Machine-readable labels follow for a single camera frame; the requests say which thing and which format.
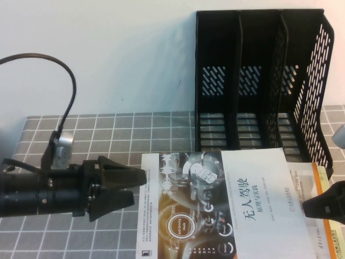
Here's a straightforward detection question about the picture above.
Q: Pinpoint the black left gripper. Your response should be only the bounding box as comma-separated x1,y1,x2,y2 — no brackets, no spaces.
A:
67,154,148,222

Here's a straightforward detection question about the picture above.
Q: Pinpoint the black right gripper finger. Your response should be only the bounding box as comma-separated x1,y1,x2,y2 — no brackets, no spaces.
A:
301,181,345,225

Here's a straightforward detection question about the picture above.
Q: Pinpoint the white self-driving car book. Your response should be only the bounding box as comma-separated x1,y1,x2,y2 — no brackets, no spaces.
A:
134,147,321,259

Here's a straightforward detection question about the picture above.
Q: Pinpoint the yellow-green book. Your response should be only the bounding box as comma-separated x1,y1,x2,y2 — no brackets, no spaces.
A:
317,165,345,259

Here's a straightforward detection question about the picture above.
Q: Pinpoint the white orange ROS2 book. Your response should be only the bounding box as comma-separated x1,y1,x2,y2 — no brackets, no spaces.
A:
285,161,334,259

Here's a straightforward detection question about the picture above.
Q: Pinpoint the black plastic book stand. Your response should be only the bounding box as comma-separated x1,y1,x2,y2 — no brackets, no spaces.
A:
194,9,336,179

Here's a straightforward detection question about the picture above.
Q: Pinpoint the grey checked tablecloth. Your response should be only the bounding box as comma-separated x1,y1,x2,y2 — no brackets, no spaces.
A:
0,104,345,259

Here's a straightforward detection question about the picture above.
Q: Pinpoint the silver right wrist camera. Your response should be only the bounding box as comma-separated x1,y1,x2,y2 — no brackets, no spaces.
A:
332,125,345,149

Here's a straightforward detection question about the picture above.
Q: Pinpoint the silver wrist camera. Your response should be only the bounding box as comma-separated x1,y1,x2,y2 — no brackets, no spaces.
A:
52,131,75,170
332,125,345,149

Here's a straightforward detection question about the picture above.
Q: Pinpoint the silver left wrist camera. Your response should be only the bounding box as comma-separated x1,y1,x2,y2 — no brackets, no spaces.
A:
52,131,75,170

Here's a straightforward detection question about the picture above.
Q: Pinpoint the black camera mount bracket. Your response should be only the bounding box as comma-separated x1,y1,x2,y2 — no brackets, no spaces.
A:
40,130,59,174

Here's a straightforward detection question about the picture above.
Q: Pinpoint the black camera cable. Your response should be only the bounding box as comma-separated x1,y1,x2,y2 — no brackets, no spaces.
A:
0,53,78,141

